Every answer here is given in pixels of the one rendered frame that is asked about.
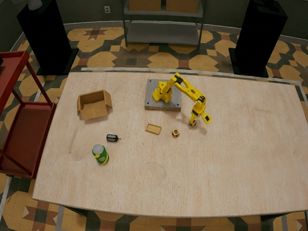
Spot green soda can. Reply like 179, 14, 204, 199
92, 144, 109, 164

